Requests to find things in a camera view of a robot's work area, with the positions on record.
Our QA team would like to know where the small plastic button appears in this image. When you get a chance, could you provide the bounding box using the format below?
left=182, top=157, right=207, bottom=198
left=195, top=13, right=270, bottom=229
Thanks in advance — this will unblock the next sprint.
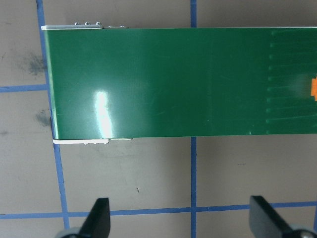
left=309, top=73, right=317, bottom=102

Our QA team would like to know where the green conveyor belt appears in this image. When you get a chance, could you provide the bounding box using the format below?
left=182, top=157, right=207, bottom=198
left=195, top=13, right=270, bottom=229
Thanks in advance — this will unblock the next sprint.
left=41, top=21, right=317, bottom=146

